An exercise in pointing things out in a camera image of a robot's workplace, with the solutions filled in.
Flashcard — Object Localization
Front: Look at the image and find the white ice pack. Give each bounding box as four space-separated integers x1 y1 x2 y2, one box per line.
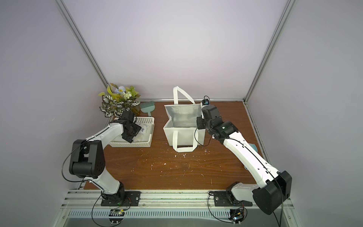
133 124 150 142

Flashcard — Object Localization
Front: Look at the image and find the white insulated delivery bag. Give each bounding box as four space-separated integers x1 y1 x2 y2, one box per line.
163 86 206 153

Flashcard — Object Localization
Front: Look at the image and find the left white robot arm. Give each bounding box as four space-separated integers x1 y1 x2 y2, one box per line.
69 111 141 203

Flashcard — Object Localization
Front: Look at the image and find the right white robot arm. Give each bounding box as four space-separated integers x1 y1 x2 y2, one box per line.
197 105 292 215

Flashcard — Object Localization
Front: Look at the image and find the white perforated plastic basket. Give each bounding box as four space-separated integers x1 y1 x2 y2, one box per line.
109 116 155 148

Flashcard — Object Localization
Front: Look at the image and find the artificial plant with striped leaves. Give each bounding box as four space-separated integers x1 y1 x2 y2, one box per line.
98 83 141 118

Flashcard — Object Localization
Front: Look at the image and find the teal dustpan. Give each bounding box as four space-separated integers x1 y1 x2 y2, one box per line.
245 143 258 155

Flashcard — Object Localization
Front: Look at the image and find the left circuit board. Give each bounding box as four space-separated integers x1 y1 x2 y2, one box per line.
108 209 125 226

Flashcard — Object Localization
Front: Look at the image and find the circuit board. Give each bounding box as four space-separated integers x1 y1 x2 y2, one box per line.
228 207 247 225
108 209 125 226

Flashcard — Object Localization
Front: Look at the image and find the right circuit board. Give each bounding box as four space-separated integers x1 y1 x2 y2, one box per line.
228 207 247 225

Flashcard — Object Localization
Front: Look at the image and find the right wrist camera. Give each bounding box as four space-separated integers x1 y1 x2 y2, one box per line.
201 96 210 107

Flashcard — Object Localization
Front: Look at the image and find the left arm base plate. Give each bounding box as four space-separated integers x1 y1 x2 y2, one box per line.
101 191 141 207

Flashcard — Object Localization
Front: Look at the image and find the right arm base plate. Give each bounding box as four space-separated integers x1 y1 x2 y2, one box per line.
209 191 253 207

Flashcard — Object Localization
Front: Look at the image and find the aluminium mounting rail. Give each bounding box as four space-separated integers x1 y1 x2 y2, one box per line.
60 189 296 219

